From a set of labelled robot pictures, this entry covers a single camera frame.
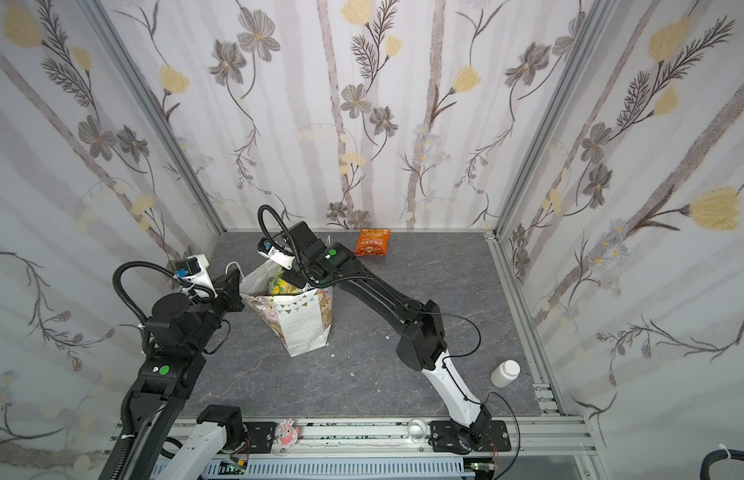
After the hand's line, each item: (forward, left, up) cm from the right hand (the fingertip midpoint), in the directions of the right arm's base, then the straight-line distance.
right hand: (280, 253), depth 78 cm
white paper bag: (-14, -7, -11) cm, 19 cm away
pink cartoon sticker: (-39, -6, -22) cm, 45 cm away
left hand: (-8, +7, +7) cm, 13 cm away
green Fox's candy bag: (-7, 0, -5) cm, 9 cm away
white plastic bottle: (-25, -61, -15) cm, 67 cm away
